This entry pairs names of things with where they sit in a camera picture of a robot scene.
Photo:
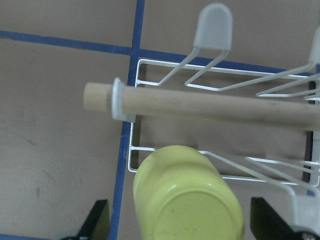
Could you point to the white wire cup rack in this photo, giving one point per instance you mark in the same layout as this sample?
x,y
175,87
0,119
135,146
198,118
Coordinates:
x,y
214,31

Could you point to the yellow plastic cup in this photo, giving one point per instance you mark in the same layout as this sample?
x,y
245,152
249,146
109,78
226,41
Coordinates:
x,y
179,195

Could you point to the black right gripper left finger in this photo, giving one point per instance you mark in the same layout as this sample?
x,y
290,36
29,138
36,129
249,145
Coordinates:
x,y
97,224

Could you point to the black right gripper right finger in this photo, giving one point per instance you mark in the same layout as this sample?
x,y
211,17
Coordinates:
x,y
267,224

